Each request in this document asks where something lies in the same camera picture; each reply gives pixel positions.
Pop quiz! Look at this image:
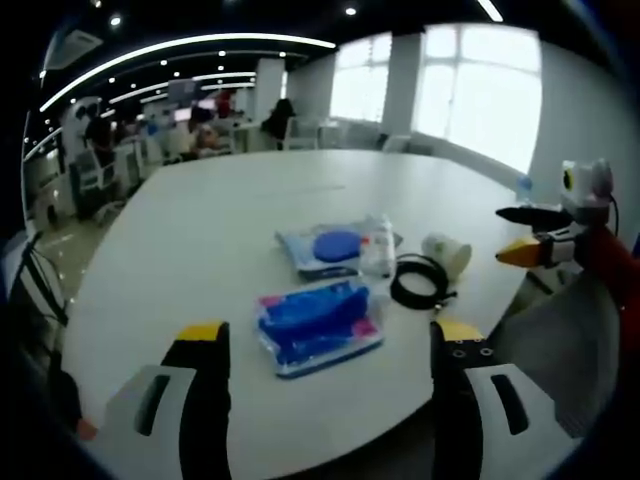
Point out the white office chair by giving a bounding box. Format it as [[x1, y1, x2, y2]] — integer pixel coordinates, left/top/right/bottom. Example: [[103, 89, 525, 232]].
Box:
[[73, 148, 120, 192]]

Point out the small water bottle blue cap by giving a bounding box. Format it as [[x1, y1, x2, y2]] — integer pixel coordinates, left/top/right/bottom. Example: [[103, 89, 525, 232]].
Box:
[[514, 174, 534, 207]]

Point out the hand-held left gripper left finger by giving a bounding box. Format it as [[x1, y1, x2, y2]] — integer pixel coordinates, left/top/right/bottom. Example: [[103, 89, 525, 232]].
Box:
[[97, 321, 233, 480]]

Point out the wet wipes pack blue lid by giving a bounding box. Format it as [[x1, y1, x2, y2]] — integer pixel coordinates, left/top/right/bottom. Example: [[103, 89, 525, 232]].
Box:
[[274, 214, 374, 282]]

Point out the white tabletop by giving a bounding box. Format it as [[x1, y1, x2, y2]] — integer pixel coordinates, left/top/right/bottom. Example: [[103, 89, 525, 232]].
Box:
[[63, 148, 569, 480]]

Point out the window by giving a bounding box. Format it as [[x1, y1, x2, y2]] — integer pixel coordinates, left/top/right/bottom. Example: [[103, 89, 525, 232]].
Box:
[[332, 23, 544, 174]]

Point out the black chair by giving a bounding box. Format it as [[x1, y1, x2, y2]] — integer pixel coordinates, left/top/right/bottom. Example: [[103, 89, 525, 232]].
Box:
[[8, 232, 70, 329]]

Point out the clear plastic bottle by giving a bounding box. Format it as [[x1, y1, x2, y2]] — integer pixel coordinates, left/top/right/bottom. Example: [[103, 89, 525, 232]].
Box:
[[359, 213, 397, 279]]

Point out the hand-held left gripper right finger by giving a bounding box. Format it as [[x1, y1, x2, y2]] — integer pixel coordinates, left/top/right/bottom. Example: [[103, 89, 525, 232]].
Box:
[[429, 317, 584, 480]]

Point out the person's left hand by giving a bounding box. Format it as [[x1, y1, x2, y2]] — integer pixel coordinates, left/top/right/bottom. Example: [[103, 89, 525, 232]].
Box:
[[74, 417, 100, 442]]

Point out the blue pink tissue pack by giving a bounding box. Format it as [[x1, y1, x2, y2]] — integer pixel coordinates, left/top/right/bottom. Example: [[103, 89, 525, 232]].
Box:
[[256, 279, 386, 380]]

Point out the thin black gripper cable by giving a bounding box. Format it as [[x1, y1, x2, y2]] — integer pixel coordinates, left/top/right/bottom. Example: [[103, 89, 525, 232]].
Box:
[[605, 192, 622, 239]]

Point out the ceiling air conditioner unit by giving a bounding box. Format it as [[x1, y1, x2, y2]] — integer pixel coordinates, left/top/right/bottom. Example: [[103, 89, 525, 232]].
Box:
[[43, 27, 104, 71]]

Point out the white paper cup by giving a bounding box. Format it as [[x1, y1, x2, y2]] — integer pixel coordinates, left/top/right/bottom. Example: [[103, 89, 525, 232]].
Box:
[[421, 231, 473, 276]]

